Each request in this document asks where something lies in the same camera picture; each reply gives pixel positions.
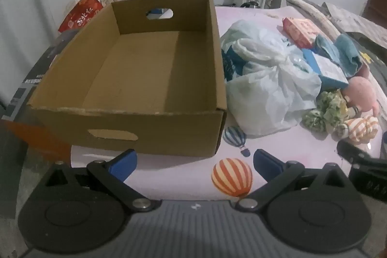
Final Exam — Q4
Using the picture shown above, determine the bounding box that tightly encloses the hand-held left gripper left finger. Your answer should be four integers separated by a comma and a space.
36, 149, 154, 213

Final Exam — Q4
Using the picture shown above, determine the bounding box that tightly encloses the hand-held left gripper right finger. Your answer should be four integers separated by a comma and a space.
236, 149, 360, 213

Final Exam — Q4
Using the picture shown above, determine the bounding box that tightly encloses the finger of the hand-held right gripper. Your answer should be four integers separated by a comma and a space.
336, 140, 374, 165

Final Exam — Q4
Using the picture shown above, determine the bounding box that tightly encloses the green white cloth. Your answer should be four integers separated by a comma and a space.
302, 91, 348, 133

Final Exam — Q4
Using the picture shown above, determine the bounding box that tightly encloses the brown cardboard box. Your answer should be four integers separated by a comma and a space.
27, 0, 228, 157

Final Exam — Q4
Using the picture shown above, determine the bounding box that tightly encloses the orange striped soft toy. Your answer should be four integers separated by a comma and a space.
339, 117, 379, 145

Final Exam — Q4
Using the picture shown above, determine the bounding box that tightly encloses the white plastic bag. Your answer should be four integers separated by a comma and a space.
220, 20, 322, 136

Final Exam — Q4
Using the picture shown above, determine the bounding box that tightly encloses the blue white tissue pack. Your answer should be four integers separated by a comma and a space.
302, 49, 350, 91

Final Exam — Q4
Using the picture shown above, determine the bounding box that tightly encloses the dark blanket with yellow print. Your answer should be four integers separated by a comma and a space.
345, 30, 387, 101

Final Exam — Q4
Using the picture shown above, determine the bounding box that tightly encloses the blue checked towel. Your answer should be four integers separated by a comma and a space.
313, 34, 363, 77

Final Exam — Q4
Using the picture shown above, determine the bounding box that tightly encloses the black orange printed board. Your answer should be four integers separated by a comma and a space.
0, 28, 73, 165

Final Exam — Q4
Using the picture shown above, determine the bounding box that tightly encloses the pink wet wipes pack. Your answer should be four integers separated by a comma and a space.
283, 17, 319, 48

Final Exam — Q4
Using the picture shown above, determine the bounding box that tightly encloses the grey patterned cloth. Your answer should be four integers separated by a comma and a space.
321, 2, 387, 35

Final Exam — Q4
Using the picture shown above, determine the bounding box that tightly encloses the rolled white quilt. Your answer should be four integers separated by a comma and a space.
287, 0, 341, 41

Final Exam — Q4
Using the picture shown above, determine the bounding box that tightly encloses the red printed bag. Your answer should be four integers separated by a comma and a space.
58, 0, 104, 32

